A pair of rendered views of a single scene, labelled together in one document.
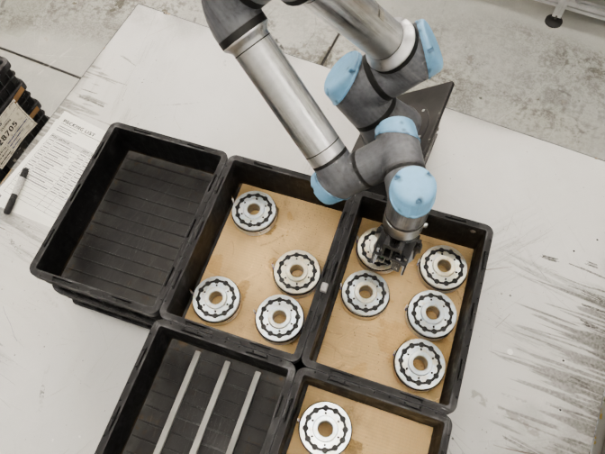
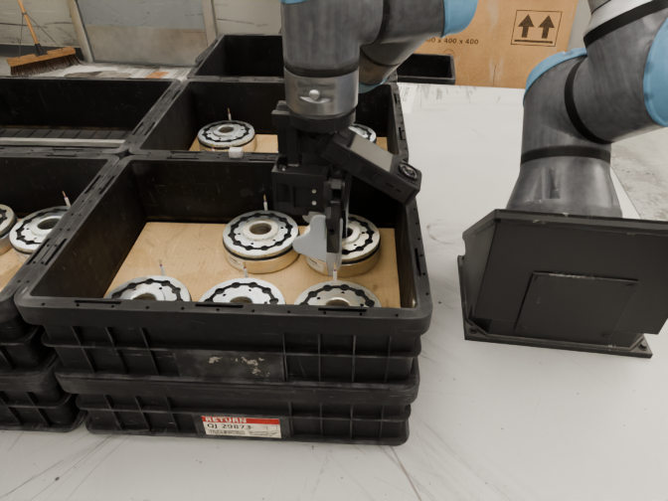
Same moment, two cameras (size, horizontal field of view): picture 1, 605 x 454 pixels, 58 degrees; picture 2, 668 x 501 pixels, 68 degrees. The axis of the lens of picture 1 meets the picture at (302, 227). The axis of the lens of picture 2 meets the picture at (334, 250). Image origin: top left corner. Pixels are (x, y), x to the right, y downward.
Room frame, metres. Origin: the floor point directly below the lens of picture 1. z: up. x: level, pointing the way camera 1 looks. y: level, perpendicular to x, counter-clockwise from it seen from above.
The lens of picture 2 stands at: (0.26, -0.67, 1.26)
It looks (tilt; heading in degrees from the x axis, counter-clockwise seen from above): 39 degrees down; 70
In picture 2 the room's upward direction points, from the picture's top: straight up
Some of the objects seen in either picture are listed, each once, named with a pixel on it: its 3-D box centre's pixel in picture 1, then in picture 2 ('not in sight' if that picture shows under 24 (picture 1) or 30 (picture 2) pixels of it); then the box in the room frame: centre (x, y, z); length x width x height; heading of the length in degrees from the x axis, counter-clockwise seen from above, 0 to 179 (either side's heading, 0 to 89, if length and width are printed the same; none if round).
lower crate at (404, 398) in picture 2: not in sight; (259, 321); (0.33, -0.19, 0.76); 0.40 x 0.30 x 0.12; 158
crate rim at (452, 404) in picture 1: (401, 294); (247, 227); (0.33, -0.19, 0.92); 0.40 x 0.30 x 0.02; 158
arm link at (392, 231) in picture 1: (405, 220); (321, 88); (0.42, -0.19, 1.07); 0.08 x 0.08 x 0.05
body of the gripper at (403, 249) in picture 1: (397, 240); (315, 158); (0.42, -0.18, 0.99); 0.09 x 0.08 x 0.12; 151
